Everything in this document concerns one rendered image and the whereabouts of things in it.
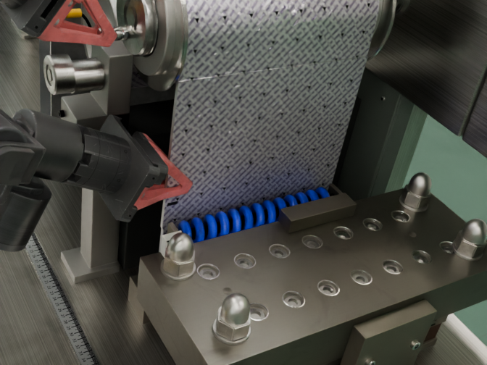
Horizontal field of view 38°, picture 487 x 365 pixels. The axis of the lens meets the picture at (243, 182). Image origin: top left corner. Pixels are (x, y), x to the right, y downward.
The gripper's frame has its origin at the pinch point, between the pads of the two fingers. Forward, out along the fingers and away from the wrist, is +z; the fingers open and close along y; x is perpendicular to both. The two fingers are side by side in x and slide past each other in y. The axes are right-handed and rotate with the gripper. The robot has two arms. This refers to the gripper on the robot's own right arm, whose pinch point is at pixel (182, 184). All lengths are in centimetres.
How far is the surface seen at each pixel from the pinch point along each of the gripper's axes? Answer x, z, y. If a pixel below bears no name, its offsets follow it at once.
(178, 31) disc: 14.8, -10.7, 0.0
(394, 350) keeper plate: -1.8, 18.5, 22.0
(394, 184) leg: 4, 54, -13
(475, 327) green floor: -35, 165, -29
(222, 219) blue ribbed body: -1.6, 5.5, 2.7
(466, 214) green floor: -16, 201, -74
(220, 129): 7.5, 0.1, 0.3
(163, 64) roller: 11.1, -9.4, -1.1
